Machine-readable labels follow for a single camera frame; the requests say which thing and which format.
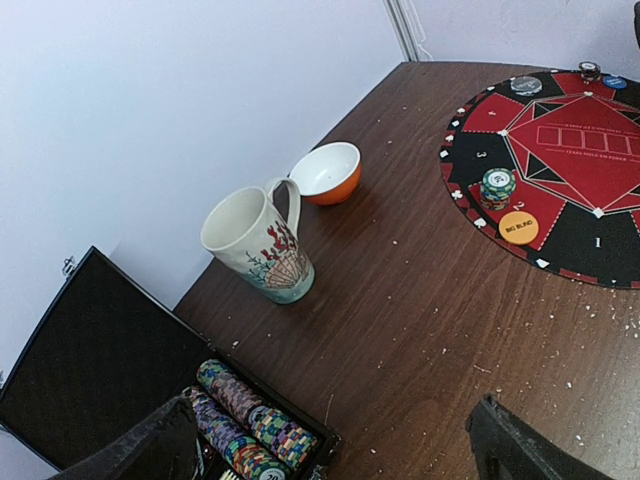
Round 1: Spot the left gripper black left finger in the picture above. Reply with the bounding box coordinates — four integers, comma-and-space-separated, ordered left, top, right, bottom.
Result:
54, 396, 198, 479

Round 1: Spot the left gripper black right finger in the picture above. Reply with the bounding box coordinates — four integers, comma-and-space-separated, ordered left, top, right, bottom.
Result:
465, 394, 608, 480

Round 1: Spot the orange big blind button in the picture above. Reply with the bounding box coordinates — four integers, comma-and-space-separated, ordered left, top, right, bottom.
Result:
498, 211, 539, 245

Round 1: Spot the stack of poker chips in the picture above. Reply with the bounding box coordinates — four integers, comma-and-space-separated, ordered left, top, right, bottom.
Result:
578, 61, 601, 82
480, 168, 516, 210

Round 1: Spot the black dealer button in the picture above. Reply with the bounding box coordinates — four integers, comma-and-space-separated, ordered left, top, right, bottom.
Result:
510, 75, 543, 97

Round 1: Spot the blue small blind button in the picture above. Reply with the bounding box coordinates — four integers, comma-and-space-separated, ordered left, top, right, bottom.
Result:
602, 75, 628, 90

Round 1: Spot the black poker chip case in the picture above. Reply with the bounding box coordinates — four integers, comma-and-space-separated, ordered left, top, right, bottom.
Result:
1, 247, 340, 479

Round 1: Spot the white floral ceramic mug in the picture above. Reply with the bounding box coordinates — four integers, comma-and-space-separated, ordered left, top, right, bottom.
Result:
200, 178, 315, 305

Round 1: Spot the red black poker mat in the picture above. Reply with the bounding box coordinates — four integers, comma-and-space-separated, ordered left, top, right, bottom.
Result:
439, 70, 639, 289

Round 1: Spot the orange white ceramic bowl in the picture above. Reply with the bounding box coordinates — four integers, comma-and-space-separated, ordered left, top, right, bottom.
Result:
289, 142, 362, 206

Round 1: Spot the right aluminium frame post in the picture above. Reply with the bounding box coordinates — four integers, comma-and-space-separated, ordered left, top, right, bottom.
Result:
383, 0, 433, 62

